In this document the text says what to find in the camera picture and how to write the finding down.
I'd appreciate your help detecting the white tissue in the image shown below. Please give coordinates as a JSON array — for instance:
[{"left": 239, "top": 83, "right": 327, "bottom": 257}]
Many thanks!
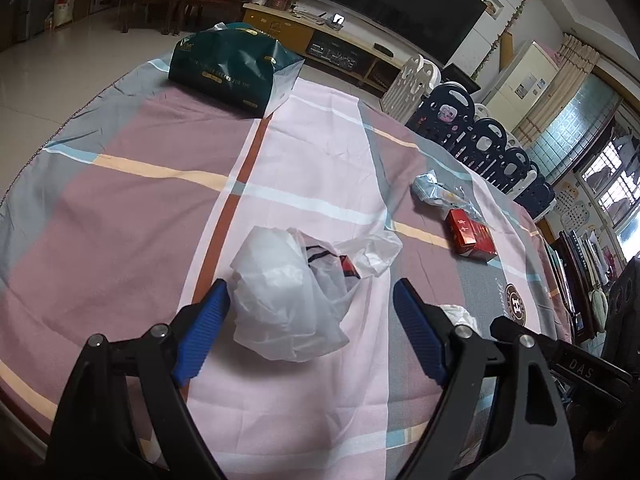
[{"left": 439, "top": 304, "right": 480, "bottom": 335}]

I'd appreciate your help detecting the white plastic bag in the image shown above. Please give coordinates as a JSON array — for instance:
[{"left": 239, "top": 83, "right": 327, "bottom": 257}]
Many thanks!
[{"left": 231, "top": 226, "right": 402, "bottom": 363}]

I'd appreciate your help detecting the red cigarette box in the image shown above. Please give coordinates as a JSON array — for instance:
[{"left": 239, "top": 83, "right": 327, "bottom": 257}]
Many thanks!
[{"left": 446, "top": 209, "right": 498, "bottom": 262}]

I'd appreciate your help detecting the plaid pastel tablecloth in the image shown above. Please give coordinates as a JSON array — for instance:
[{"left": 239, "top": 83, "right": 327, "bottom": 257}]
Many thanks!
[{"left": 0, "top": 49, "right": 574, "bottom": 480}]

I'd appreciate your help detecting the clear crumpled plastic wrapper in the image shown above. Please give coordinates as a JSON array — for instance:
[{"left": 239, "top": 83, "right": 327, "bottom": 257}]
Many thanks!
[{"left": 410, "top": 170, "right": 484, "bottom": 222}]

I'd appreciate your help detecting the white air conditioner cabinet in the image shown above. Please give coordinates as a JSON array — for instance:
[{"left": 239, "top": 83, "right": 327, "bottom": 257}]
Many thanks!
[{"left": 483, "top": 41, "right": 559, "bottom": 132}]

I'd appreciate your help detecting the white plastic chair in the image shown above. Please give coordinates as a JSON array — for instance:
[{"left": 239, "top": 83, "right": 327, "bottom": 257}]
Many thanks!
[{"left": 381, "top": 54, "right": 442, "bottom": 125}]

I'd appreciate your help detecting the dark green gift bag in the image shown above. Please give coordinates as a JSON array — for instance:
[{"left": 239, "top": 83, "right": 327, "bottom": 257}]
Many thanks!
[{"left": 168, "top": 23, "right": 304, "bottom": 118}]

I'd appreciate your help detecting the wooden tv cabinet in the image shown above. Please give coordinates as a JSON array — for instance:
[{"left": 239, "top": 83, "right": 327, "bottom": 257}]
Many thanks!
[{"left": 243, "top": 3, "right": 404, "bottom": 96}]

